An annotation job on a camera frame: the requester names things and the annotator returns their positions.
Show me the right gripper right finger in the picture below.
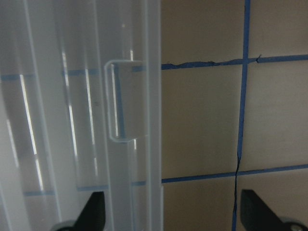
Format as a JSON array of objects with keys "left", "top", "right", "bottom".
[{"left": 240, "top": 189, "right": 288, "bottom": 231}]

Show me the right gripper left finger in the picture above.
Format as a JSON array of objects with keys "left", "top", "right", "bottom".
[{"left": 73, "top": 191, "right": 106, "bottom": 231}]

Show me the clear plastic box lid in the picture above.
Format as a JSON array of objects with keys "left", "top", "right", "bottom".
[{"left": 0, "top": 0, "right": 164, "bottom": 231}]

